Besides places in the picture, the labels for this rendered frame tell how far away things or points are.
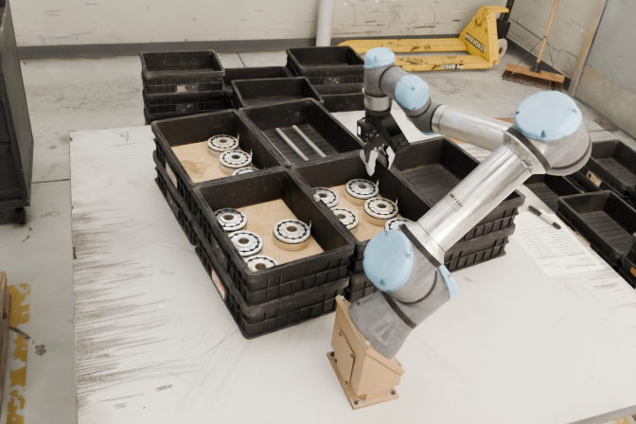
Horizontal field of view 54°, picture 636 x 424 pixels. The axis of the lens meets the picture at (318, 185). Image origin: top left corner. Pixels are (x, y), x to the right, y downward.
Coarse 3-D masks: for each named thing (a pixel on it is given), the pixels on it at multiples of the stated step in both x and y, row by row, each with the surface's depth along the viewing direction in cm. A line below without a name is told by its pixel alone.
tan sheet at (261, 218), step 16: (240, 208) 184; (256, 208) 184; (272, 208) 185; (288, 208) 186; (256, 224) 178; (272, 224) 179; (272, 240) 173; (272, 256) 167; (288, 256) 168; (304, 256) 168
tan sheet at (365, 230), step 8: (336, 192) 196; (344, 200) 192; (352, 208) 189; (360, 208) 190; (360, 216) 186; (400, 216) 188; (360, 224) 183; (368, 224) 183; (360, 232) 180; (368, 232) 180; (376, 232) 180; (360, 240) 176
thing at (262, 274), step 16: (256, 176) 181; (304, 192) 176; (208, 208) 165; (320, 208) 170; (336, 224) 165; (224, 240) 156; (352, 240) 160; (240, 256) 150; (320, 256) 153; (336, 256) 156; (240, 272) 149; (256, 272) 147; (272, 272) 148; (288, 272) 150
